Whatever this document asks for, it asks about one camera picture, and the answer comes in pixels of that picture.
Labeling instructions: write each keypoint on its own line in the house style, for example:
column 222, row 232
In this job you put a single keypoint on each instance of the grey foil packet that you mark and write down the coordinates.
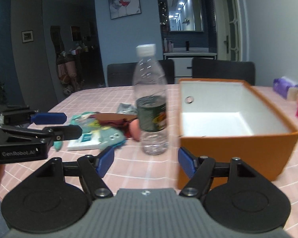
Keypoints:
column 125, row 107

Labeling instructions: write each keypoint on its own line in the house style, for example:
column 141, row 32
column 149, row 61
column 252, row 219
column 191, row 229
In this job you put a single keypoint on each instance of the clear plastic water bottle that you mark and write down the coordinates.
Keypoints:
column 149, row 79

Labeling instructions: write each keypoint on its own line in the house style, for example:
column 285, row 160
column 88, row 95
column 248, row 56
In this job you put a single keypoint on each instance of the dark framed picture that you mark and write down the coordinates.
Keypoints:
column 75, row 33

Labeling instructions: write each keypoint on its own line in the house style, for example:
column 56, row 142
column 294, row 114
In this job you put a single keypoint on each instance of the dark red cloth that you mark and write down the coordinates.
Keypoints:
column 109, row 117

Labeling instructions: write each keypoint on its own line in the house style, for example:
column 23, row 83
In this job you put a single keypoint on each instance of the teal plush toy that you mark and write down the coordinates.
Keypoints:
column 111, row 136

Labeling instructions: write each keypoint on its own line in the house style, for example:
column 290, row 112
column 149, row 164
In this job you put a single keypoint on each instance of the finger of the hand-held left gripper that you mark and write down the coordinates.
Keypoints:
column 69, row 132
column 49, row 118

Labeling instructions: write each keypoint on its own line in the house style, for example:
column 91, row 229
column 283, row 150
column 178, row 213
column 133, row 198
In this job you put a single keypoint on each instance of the hanging bags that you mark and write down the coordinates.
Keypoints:
column 67, row 72

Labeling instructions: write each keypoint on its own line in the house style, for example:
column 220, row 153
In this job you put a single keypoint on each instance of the pink makeup sponge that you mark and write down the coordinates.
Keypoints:
column 134, row 130

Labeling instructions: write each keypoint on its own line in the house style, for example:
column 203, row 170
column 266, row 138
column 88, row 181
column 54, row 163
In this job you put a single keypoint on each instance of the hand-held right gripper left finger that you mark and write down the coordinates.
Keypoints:
column 106, row 159

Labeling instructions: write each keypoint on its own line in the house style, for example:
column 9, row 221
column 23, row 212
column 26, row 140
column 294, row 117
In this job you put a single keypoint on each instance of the white tissue packet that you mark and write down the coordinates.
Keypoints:
column 85, row 141

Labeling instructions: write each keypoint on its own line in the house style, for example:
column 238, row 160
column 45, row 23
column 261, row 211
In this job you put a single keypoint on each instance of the pink toiletry bottles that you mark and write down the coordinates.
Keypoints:
column 168, row 45

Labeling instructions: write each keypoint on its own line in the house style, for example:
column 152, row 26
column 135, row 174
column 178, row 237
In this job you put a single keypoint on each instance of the wall mirror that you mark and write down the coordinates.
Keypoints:
column 185, row 12

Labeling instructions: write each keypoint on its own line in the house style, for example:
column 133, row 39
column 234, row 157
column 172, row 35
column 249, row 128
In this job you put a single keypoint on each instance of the white glazed door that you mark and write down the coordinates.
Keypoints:
column 234, row 17

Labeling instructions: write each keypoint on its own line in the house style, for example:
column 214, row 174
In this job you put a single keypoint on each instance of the orange cardboard box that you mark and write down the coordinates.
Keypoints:
column 238, row 151

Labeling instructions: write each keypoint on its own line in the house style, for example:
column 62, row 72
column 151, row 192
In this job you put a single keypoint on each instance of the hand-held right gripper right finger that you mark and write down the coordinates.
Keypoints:
column 186, row 161

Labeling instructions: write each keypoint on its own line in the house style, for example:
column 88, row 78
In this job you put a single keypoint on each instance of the black faucet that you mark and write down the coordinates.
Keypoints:
column 187, row 45

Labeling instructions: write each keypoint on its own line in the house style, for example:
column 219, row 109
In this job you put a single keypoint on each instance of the purple tissue pack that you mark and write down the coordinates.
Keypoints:
column 284, row 85

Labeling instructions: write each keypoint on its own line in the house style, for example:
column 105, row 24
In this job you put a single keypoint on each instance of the white vanity cabinet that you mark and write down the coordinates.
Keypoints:
column 181, row 64

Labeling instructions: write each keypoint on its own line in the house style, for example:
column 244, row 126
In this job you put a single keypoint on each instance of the dark dining chair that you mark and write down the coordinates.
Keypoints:
column 223, row 69
column 119, row 73

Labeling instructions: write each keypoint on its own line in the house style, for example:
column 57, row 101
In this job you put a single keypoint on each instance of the small framed picture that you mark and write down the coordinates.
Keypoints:
column 27, row 36

